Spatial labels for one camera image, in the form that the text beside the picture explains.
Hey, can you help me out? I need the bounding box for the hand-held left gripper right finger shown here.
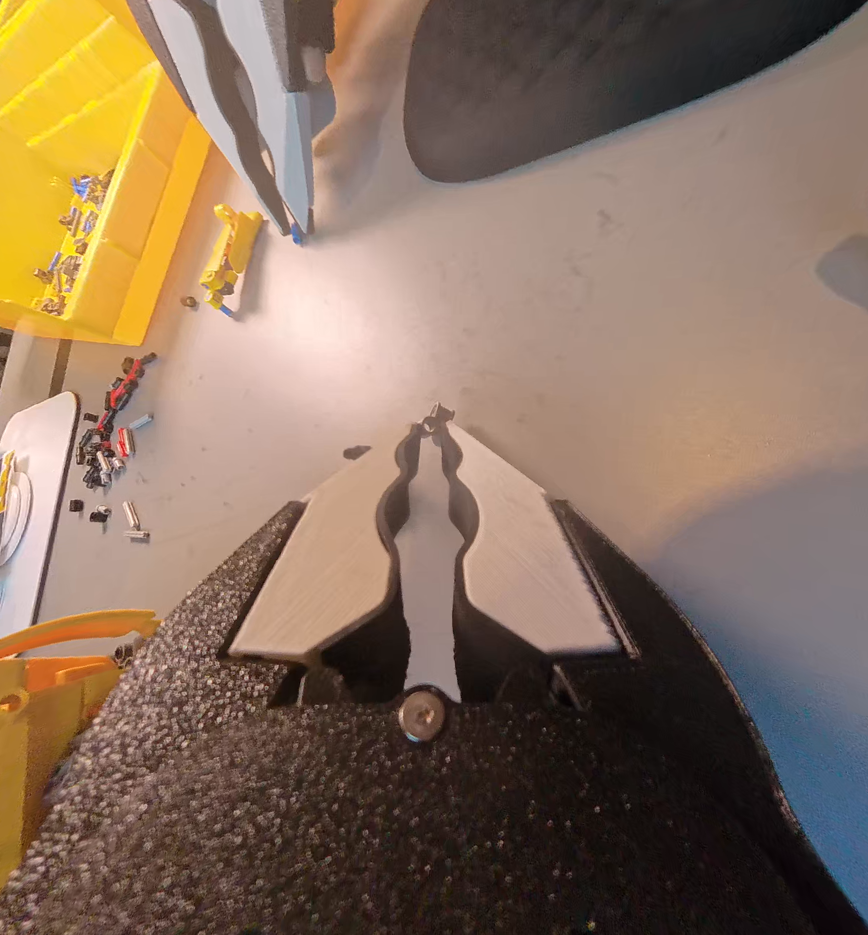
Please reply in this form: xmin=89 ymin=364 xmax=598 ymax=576
xmin=434 ymin=421 xmax=625 ymax=691

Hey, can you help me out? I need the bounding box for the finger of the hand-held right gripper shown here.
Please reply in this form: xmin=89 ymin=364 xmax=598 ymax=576
xmin=218 ymin=0 xmax=316 ymax=236
xmin=128 ymin=0 xmax=293 ymax=229

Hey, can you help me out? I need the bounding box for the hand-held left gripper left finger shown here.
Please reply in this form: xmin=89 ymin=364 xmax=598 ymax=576
xmin=227 ymin=421 xmax=435 ymax=683

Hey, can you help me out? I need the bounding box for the grey desk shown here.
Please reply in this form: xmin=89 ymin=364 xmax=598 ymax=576
xmin=0 ymin=0 xmax=868 ymax=935

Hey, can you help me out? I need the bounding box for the small yellow block assembly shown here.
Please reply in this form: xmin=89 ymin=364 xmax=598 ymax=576
xmin=201 ymin=205 xmax=267 ymax=311

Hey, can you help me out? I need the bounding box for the large yellow bin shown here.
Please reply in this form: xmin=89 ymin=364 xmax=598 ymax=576
xmin=0 ymin=59 xmax=213 ymax=347

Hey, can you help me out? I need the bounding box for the pile of small building pieces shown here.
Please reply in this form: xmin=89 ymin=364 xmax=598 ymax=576
xmin=69 ymin=351 xmax=157 ymax=505

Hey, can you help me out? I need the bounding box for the yellow toy tracked robot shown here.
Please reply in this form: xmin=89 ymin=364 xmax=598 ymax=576
xmin=0 ymin=611 xmax=160 ymax=921

